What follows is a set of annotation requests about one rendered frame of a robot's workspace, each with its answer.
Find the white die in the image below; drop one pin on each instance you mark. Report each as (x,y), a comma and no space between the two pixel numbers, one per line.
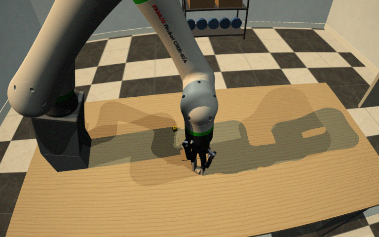
(198,171)

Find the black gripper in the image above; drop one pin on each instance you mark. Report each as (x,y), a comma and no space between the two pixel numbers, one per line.
(191,154)

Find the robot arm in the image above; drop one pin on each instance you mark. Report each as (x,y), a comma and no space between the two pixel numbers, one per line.
(44,84)

